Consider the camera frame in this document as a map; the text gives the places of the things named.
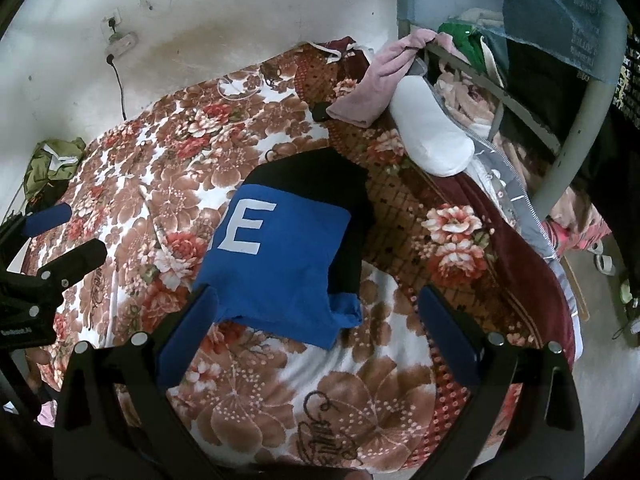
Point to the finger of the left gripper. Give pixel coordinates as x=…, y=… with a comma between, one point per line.
x=19, y=228
x=68, y=269

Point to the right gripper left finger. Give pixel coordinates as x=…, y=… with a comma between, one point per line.
x=114, y=419

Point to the blue and black sweatshirt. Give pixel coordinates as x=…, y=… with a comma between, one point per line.
x=286, y=259

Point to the olive green jacket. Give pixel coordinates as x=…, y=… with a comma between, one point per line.
x=52, y=160

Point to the floral brown bed blanket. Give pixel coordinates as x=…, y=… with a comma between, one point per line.
x=154, y=190

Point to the dark red blanket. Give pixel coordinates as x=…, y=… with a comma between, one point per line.
x=519, y=267

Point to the white pillow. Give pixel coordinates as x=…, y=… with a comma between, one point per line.
x=431, y=139

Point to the green garment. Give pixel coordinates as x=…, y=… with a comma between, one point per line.
x=469, y=41

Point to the blue denim cloth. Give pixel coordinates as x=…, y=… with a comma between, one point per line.
x=587, y=34

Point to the wall power socket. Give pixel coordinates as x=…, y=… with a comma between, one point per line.
x=117, y=43

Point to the grey metal bed frame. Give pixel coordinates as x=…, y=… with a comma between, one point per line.
x=570, y=155

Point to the pink cloth on rail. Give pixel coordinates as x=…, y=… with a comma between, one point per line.
x=373, y=93

